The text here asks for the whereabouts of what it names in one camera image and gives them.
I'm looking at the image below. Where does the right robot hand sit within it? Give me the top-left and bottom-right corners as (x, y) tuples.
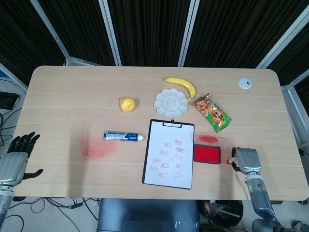
(231, 146), (263, 174)

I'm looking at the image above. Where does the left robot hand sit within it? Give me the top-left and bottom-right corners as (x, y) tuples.
(0, 131), (44, 187)

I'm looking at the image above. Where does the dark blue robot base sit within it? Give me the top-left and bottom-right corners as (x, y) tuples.
(97, 198), (201, 232)

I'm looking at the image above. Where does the red ink pad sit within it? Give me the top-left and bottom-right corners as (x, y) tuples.
(193, 134), (226, 165)

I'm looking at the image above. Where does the black trash bin bag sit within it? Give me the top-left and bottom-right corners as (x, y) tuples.
(199, 200), (245, 229)

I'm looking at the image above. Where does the green orange snack bag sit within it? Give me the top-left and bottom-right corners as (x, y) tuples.
(192, 93), (232, 133)

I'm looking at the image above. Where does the black box device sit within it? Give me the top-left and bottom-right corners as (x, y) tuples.
(0, 91), (20, 110)

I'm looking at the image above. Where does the black clipboard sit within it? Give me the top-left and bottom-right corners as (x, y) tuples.
(141, 118), (196, 190)

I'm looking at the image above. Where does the white stamped paper sheet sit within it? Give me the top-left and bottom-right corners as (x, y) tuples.
(144, 120), (194, 189)

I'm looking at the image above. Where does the white flower paint palette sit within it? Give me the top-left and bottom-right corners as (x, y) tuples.
(154, 88), (189, 119)

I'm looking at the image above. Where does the yellow banana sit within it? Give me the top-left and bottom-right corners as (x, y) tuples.
(163, 76), (197, 102)

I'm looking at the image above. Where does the blue white toothpaste tube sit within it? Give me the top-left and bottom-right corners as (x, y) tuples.
(103, 130), (146, 143)

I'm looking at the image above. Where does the yellow lemon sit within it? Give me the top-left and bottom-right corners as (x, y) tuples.
(118, 96), (137, 113)

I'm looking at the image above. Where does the white partition frame post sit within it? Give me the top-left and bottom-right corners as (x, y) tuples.
(178, 0), (201, 67)
(255, 4), (309, 70)
(0, 62), (28, 91)
(281, 71), (309, 148)
(29, 0), (72, 66)
(98, 0), (122, 67)

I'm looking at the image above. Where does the white round cable grommet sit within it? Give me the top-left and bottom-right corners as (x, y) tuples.
(237, 77), (253, 90)

